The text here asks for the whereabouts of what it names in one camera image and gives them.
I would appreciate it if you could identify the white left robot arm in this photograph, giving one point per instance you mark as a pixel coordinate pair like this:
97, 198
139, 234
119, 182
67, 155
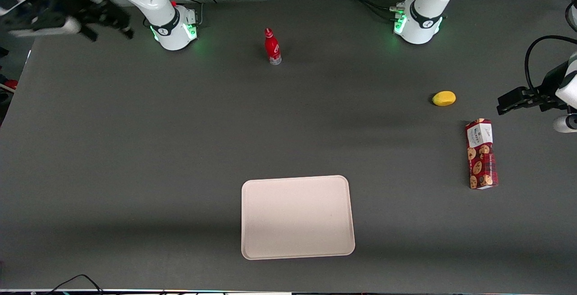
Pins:
426, 11

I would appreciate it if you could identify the red object beside table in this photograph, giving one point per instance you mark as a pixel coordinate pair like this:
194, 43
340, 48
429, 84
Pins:
10, 84

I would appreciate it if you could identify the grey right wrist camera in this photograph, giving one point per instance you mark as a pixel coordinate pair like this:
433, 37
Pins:
49, 27

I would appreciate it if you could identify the yellow lemon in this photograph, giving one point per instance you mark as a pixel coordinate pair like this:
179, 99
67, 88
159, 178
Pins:
444, 98

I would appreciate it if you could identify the beige plastic tray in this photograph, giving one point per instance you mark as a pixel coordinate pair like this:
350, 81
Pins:
297, 218

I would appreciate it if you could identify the red tartan cookie box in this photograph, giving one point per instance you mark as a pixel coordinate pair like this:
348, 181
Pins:
482, 159

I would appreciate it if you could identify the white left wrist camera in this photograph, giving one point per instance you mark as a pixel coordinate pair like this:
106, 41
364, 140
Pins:
564, 124

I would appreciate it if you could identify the red coke bottle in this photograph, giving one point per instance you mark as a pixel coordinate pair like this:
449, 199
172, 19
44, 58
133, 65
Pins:
272, 49

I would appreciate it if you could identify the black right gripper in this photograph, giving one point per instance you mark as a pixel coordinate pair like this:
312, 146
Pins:
72, 2

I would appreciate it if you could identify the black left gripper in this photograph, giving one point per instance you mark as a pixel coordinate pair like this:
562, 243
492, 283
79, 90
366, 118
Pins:
544, 89

